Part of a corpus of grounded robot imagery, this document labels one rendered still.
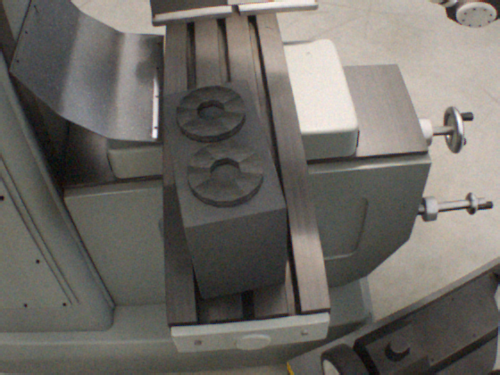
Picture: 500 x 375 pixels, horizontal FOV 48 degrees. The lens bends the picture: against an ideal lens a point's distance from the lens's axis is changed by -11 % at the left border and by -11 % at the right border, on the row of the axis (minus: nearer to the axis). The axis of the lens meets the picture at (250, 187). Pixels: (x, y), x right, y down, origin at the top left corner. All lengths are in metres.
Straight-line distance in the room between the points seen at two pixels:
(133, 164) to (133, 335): 0.61
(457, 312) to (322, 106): 0.51
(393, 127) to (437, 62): 1.36
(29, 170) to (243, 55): 0.47
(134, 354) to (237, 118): 1.05
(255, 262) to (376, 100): 0.67
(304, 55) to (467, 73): 1.42
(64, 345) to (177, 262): 0.89
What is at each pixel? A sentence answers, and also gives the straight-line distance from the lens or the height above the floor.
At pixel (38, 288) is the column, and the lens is 1.54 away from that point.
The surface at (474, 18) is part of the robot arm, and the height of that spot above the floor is 1.11.
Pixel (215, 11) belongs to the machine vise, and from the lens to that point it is 1.28.
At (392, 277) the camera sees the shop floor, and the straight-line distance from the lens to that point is 1.98.
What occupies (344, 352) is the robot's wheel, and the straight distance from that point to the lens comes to 1.23.
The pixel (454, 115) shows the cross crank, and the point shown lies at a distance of 1.48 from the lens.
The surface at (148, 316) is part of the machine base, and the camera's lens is 1.71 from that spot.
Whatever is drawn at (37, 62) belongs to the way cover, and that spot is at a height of 1.05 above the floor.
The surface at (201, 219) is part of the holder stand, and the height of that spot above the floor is 1.13.
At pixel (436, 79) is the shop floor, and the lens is 2.59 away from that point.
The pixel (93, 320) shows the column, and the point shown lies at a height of 0.25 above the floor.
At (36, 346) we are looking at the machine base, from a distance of 1.78.
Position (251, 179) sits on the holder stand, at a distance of 0.73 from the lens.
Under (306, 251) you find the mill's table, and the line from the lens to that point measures 0.91.
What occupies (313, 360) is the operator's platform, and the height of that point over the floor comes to 0.40.
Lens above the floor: 1.72
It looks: 53 degrees down
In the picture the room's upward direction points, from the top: 4 degrees counter-clockwise
